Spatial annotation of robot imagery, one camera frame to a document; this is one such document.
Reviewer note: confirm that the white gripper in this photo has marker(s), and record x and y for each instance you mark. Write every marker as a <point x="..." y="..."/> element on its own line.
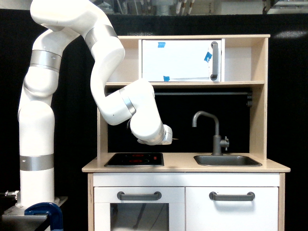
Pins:
<point x="168" y="136"/>

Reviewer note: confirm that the grey toy faucet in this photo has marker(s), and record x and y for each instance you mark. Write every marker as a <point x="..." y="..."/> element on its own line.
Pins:
<point x="218" y="142"/>

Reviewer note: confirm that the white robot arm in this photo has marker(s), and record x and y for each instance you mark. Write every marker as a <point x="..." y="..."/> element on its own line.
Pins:
<point x="65" y="20"/>

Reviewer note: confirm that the grey sink basin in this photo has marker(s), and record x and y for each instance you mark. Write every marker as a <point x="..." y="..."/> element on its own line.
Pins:
<point x="226" y="161"/>

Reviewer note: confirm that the wooden toy kitchen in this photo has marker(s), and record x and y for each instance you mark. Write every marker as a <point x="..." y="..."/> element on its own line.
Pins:
<point x="181" y="169"/>

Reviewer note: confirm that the black toy stove top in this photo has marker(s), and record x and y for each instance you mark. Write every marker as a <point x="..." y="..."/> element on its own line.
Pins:
<point x="136" y="160"/>

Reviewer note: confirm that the blue tape bottom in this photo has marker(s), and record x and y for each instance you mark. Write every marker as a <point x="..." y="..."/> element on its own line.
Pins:
<point x="166" y="78"/>

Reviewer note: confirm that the blue tape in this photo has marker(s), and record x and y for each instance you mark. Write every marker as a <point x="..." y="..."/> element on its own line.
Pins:
<point x="208" y="57"/>
<point x="161" y="44"/>
<point x="166" y="78"/>

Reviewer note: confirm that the white oven door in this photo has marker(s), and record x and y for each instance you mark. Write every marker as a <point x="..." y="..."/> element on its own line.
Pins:
<point x="165" y="214"/>

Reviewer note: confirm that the white microwave door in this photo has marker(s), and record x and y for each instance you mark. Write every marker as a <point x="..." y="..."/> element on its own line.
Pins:
<point x="181" y="60"/>

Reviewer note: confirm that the white cabinet door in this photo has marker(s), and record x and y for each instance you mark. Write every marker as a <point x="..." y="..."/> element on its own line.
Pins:
<point x="204" y="214"/>

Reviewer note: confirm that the blue tape right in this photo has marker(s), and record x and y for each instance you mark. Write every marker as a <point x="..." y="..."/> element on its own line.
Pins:
<point x="208" y="57"/>

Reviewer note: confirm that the blue tape top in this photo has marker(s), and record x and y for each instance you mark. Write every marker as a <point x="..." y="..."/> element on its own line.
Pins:
<point x="161" y="44"/>

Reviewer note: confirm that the black backdrop curtain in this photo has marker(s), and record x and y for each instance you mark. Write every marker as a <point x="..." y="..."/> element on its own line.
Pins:
<point x="75" y="110"/>

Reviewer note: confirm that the blue C-clamp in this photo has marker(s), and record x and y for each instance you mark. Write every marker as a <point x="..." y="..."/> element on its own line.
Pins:
<point x="52" y="211"/>

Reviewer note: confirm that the grey hanging rail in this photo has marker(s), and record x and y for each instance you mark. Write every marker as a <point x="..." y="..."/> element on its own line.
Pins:
<point x="199" y="93"/>

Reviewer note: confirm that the grey oven door handle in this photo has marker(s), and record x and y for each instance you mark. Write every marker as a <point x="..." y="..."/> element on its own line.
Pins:
<point x="139" y="197"/>

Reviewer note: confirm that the black hooks on rail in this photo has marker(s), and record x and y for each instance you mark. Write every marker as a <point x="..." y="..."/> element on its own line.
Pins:
<point x="249" y="99"/>

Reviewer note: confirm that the grey cabinet door handle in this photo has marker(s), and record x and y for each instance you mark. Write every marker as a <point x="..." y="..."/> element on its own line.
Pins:
<point x="232" y="197"/>

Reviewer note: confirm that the grey microwave handle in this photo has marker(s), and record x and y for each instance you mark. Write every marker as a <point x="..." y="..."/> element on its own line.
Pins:
<point x="214" y="74"/>

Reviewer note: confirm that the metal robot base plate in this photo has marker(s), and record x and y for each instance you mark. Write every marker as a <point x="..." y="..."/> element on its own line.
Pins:
<point x="18" y="212"/>

